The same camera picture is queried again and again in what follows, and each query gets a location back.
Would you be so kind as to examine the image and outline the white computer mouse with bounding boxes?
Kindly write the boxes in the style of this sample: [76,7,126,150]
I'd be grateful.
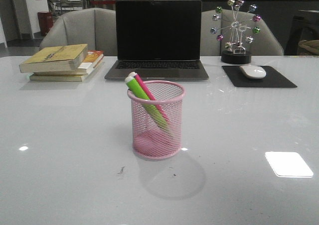
[239,65,267,79]

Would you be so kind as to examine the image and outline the grey left armchair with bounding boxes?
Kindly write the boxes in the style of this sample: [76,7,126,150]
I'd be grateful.
[39,7,118,56]

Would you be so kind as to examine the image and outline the black mouse pad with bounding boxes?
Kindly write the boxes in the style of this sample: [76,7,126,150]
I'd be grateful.
[222,66,297,88]

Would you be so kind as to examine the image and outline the orange middle book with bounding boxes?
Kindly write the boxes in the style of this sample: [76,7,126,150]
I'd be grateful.
[34,50,104,76]

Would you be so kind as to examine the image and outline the pale bottom book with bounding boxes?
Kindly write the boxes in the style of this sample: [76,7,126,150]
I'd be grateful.
[29,60,105,83]

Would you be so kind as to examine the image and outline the grey right armchair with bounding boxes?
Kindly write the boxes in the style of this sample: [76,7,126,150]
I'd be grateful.
[200,9,284,56]

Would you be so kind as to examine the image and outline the grey open laptop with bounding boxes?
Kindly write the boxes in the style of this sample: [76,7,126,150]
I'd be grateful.
[105,0,209,81]

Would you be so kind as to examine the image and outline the pink marker pen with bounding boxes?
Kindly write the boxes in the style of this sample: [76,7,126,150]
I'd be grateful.
[129,72,168,121]

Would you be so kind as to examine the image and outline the dark chair far right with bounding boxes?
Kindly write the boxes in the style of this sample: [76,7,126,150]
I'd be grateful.
[285,10,319,55]

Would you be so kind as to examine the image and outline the pink mesh pen holder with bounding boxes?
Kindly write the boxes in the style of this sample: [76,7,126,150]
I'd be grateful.
[127,80,185,159]

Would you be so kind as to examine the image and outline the grey armchair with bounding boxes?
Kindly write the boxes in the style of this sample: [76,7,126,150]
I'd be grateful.
[39,7,118,56]
[200,9,284,56]

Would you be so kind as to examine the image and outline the red trash bin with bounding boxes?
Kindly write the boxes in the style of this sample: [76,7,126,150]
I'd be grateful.
[37,11,53,36]

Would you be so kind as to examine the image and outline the green marker pen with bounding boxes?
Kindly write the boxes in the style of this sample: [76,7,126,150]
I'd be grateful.
[125,76,170,133]

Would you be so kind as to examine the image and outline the yellow top book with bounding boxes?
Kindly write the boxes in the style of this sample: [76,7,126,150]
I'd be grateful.
[19,44,88,73]

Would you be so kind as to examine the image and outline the ferris wheel desk ornament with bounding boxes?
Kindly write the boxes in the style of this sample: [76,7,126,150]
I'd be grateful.
[210,0,262,64]

